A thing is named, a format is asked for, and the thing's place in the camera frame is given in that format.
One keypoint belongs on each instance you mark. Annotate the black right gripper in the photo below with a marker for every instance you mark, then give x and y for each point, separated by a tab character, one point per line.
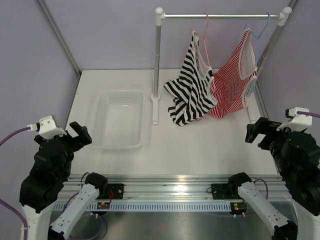
263	125

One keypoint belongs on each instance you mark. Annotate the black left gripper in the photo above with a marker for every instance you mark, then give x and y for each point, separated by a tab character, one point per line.
82	131

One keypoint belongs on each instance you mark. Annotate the black white striped tank top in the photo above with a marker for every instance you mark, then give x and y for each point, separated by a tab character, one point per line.
191	91

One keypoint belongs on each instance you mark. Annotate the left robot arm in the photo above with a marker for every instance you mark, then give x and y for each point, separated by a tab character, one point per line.
51	169

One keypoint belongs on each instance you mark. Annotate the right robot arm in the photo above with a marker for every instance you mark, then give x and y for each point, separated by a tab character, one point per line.
296	156

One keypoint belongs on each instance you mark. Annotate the red white striped tank top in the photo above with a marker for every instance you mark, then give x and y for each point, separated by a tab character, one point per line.
234	80

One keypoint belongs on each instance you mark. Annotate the clear plastic basket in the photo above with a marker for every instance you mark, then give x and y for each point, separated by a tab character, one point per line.
116	119

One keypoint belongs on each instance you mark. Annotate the silver white clothes rack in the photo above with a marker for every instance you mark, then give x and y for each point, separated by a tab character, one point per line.
160	16

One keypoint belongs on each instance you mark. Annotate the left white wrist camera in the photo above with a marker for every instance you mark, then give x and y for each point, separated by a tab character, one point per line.
47	127

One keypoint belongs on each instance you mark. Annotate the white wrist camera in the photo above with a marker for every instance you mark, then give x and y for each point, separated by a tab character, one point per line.
297	122
47	127

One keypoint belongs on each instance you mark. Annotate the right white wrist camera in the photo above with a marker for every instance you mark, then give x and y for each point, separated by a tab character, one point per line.
297	122

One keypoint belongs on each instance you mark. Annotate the aluminium mounting rail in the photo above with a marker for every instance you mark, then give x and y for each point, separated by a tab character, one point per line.
174	188

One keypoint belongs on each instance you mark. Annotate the white slotted cable duct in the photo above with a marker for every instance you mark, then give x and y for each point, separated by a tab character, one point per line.
121	206

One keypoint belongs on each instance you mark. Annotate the right aluminium frame post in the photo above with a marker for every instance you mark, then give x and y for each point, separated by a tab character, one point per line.
292	3

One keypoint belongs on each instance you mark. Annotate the aluminium frame post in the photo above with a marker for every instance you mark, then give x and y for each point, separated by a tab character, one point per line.
292	3
49	18

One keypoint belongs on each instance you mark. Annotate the left aluminium frame post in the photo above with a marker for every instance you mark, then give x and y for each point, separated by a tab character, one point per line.
49	18

